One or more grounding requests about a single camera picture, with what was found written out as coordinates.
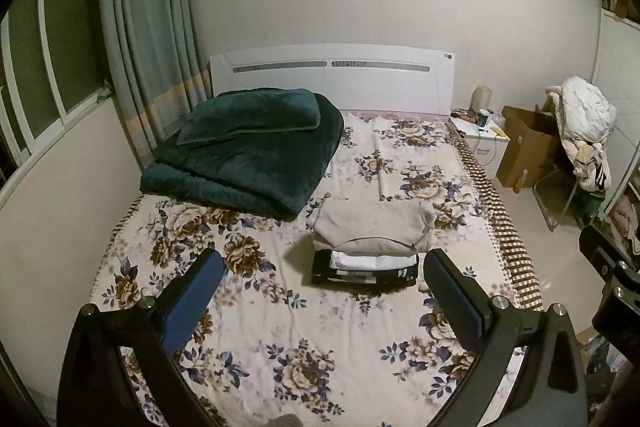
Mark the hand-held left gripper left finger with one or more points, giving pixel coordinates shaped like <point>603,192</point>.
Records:
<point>192,302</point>

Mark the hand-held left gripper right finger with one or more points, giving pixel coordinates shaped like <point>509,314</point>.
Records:
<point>452,302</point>

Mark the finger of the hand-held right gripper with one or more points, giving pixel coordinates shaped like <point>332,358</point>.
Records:
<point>602,252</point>

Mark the beige long-sleeve shirt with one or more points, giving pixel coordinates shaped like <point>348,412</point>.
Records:
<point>372,224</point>

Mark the person's right forearm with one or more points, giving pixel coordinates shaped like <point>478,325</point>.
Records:
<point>630,397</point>

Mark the black folded clothes stack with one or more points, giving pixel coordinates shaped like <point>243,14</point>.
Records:
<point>357,277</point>

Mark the pink folded cloth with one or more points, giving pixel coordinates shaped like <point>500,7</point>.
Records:
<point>626,217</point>

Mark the patterned hanging garment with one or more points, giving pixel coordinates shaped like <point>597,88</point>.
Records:
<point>590,164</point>

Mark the white folded garment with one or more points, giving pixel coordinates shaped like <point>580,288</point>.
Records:
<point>372,259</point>

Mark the small orange bottle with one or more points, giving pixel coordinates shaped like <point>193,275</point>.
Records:
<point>523,181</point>

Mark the bed with floral sheet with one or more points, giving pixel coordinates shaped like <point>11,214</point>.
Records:
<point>300,332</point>

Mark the brown cardboard box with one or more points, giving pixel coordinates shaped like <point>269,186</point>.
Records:
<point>530,152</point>

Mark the dark green folded blanket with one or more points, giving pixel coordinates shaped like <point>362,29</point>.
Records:
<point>250,172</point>

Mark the white nightstand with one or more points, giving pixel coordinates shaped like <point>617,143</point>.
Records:
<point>487,152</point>

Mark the dark cup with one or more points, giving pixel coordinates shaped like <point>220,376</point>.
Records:
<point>484,119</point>

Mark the dark green pillow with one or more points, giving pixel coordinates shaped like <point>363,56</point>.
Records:
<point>250,117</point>

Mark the beige table lamp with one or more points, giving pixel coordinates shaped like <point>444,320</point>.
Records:
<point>482,98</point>

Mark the brown storage box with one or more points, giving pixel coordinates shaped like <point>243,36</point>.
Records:
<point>626,4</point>

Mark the white headboard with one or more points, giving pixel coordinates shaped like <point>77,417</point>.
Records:
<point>330,82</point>

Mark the pale blue curtain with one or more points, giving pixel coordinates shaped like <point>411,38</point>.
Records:
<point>150,22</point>

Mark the white framed window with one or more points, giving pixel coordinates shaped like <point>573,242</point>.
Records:
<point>45,57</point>

